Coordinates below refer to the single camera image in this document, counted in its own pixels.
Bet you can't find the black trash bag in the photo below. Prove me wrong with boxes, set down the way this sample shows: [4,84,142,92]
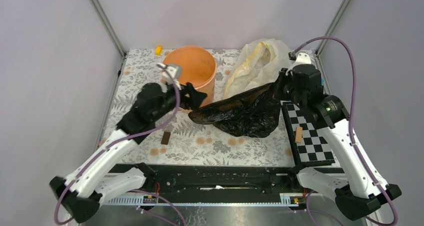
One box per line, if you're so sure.
[188,83,281,138]

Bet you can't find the yellow cube block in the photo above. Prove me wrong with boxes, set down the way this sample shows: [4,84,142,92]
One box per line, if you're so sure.
[155,46,163,56]

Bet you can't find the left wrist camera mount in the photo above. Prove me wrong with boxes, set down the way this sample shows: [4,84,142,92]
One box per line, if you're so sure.
[157,63,183,90]

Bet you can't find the slotted metal cable duct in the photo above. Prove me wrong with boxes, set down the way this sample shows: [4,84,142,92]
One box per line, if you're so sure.
[104,194,300,207]

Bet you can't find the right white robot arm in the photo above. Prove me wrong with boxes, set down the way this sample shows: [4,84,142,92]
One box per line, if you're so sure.
[273,64,402,221]

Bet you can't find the orange plastic trash bin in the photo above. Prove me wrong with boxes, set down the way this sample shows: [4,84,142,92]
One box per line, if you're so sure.
[163,46,217,106]

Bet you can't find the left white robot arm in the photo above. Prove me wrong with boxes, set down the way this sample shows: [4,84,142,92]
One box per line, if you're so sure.
[49,83,208,224]

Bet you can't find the light wooden block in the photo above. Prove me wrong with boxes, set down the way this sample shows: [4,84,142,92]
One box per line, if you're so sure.
[295,126,303,144]

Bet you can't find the dark brown wooden block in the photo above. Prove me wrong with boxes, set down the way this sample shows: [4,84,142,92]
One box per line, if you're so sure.
[161,131,171,145]

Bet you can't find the floral patterned table mat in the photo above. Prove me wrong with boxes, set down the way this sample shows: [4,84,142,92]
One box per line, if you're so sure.
[100,49,295,167]

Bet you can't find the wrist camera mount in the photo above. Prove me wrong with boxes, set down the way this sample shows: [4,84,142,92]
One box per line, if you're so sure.
[157,63,183,90]
[288,51,312,66]

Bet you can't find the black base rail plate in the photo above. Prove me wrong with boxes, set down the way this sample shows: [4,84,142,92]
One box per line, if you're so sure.
[134,163,307,202]

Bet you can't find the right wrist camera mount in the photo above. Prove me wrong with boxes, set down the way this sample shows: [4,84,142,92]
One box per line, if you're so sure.
[288,51,312,66]

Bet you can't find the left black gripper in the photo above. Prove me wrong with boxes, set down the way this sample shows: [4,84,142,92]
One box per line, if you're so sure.
[152,79,208,122]

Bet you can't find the black white checkerboard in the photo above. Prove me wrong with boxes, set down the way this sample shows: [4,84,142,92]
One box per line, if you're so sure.
[281,101,336,167]

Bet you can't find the translucent white trash bag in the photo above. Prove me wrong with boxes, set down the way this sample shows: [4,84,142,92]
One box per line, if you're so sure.
[222,38,292,99]

